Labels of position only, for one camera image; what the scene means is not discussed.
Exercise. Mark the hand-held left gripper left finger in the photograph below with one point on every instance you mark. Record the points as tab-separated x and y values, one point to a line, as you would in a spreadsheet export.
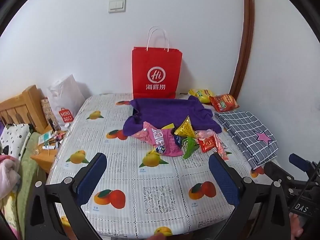
91	177

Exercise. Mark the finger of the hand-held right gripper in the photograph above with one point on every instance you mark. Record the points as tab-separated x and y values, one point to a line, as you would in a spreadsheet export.
300	161
276	172

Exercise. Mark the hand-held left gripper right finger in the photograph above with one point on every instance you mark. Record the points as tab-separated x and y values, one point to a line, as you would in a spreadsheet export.
223	180

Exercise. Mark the light pink snack packet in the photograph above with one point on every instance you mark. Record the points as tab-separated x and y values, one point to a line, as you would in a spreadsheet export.
205	134

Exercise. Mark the blue snack packet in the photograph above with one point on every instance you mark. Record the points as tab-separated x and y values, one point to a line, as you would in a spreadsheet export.
178	140

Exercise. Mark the yellow triangular snack packet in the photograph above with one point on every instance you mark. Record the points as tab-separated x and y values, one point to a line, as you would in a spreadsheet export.
186	128

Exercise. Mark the large pink snack packet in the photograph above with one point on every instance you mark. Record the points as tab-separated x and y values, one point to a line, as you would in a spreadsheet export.
160	140

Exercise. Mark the purple cloth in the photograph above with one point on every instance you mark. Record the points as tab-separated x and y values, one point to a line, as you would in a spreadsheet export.
165	110

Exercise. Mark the person's right hand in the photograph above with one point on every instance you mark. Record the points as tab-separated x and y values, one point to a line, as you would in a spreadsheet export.
296	226

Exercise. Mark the small red snack packet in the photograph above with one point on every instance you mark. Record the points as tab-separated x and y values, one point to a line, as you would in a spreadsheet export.
206	145

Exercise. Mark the grey checked cloth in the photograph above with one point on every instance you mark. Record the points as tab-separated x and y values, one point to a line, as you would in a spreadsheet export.
247	135

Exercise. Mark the wooden nightstand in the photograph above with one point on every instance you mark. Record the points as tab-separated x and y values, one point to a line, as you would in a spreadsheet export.
46	156

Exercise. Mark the green blanket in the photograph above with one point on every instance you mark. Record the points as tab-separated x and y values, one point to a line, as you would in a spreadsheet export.
28	170

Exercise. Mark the fruit print tablecloth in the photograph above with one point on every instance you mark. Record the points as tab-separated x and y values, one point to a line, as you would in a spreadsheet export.
155	187

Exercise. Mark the yellow green snack packet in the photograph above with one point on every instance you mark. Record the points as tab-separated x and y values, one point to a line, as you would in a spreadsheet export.
168	126

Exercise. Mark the red chip bag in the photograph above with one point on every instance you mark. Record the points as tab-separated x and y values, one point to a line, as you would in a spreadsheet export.
223	102

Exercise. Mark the pink cloth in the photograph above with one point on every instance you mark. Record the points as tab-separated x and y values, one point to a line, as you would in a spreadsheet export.
7	175

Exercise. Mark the white plastic bag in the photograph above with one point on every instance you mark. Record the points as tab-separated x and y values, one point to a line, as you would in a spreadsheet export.
65	97

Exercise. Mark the white dotted pillow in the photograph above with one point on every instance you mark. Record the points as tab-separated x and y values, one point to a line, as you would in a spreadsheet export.
15	137

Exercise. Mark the yellow chip bag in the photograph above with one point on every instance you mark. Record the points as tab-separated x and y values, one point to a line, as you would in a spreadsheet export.
201	95

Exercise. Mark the wooden headboard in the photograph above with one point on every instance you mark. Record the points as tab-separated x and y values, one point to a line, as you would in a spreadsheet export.
23	105

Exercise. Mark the red paper bag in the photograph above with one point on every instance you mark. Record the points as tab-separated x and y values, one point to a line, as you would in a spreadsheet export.
156	72

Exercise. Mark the brown wooden door frame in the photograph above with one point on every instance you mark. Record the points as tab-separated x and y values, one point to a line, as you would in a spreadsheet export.
246	30

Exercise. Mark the white light switch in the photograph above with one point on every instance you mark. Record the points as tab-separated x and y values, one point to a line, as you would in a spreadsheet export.
117	4

